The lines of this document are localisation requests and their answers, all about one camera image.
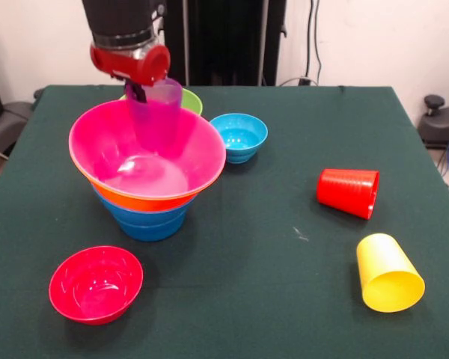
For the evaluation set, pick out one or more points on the large blue bowl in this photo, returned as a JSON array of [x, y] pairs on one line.
[[153, 218]]

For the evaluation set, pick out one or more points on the yellow cup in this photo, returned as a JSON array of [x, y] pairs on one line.
[[389, 276]]

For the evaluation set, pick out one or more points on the large pink bowl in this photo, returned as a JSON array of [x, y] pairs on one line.
[[108, 149]]

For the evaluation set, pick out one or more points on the small crimson bowl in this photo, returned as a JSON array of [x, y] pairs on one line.
[[95, 286]]

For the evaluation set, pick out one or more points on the purple cup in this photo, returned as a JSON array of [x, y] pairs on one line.
[[161, 119]]

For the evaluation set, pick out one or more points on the dark green tablecloth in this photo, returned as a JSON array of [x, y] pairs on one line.
[[247, 224]]

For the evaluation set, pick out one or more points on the black pedestal leg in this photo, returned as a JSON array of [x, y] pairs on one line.
[[7, 123], [441, 123]]

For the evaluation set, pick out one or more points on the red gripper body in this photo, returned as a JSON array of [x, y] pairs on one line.
[[131, 67]]

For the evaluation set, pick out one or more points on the green bowl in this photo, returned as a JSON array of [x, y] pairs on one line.
[[192, 101]]

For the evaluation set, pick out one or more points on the ribbed blue bowl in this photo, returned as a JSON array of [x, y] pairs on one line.
[[149, 232]]

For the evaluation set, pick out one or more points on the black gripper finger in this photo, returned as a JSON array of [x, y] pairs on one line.
[[129, 91], [140, 95]]

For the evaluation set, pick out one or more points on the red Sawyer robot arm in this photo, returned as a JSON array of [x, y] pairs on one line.
[[116, 18]]

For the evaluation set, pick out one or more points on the small light blue bowl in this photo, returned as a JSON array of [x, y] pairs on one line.
[[243, 136]]

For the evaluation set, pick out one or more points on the red cup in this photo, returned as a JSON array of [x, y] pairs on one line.
[[346, 192]]

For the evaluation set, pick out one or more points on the large orange bowl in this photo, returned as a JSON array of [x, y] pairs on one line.
[[142, 203]]

